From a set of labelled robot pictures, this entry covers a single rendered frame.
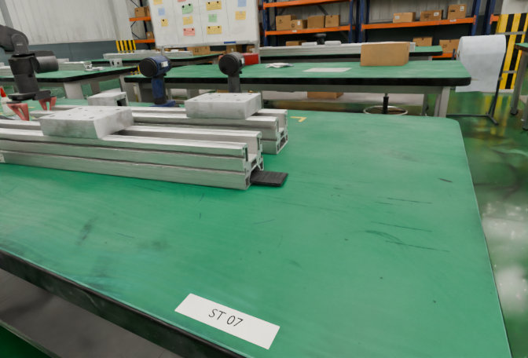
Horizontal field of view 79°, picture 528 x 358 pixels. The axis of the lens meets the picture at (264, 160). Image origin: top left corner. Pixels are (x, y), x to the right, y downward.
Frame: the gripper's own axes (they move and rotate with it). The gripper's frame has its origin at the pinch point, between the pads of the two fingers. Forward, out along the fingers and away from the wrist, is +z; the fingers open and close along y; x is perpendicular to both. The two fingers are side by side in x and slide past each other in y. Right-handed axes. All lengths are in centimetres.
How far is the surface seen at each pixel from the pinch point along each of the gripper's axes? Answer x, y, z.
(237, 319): -95, -51, 5
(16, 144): -25.5, -24.1, -0.9
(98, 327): -28, -21, 61
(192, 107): -63, -6, -6
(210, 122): -68, -5, -3
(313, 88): -64, 136, 12
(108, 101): -16.7, 14.3, -3.3
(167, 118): -55, -5, -4
